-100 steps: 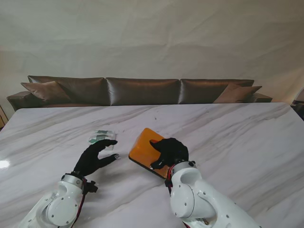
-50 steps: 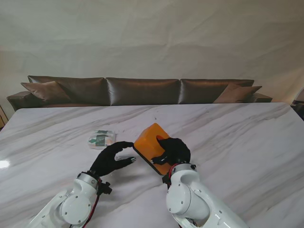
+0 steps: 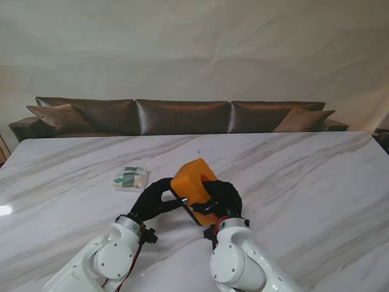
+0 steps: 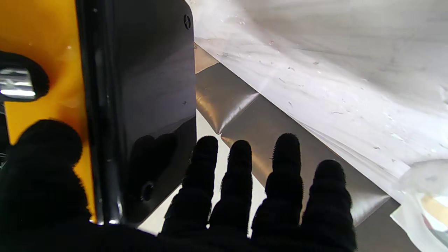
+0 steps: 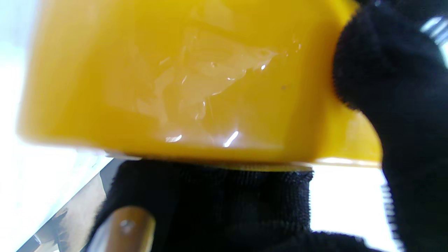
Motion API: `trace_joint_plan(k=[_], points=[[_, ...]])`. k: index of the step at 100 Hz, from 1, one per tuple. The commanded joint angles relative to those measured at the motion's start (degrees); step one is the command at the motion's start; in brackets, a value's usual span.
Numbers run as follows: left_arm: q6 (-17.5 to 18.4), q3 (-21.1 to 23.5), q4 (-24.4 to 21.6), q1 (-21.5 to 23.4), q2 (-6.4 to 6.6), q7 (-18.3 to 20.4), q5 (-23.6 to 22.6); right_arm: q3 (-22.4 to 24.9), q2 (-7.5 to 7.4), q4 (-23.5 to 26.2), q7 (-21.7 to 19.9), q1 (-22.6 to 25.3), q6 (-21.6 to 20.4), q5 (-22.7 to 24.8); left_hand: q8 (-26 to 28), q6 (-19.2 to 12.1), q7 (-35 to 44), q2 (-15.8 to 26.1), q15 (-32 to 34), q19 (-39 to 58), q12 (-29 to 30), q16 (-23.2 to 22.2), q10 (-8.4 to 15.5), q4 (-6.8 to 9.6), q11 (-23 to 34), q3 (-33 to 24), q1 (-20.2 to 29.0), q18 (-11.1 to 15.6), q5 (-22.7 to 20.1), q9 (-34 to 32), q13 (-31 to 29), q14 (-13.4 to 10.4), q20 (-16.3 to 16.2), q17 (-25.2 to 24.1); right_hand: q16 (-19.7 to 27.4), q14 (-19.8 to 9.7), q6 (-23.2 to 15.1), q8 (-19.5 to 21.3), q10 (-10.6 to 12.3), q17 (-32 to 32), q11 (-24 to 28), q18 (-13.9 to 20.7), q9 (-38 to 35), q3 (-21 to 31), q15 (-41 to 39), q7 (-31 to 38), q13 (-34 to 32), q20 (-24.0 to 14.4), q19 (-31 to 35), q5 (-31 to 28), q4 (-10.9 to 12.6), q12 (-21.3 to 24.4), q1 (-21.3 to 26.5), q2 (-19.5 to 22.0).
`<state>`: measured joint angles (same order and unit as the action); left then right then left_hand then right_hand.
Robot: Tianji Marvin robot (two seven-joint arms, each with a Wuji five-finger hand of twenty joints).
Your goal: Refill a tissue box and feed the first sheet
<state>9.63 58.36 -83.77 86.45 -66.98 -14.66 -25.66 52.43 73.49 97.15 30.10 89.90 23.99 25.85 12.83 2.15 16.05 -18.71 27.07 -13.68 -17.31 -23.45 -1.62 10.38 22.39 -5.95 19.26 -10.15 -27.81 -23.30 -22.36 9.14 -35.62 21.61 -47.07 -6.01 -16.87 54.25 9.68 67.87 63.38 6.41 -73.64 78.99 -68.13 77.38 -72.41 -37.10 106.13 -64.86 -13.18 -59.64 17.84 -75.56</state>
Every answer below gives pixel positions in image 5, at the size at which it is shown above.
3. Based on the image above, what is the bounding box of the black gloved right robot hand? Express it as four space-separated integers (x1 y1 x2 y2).
84 0 448 252

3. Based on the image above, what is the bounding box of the orange tissue box cover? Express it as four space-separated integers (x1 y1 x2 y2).
17 0 383 169

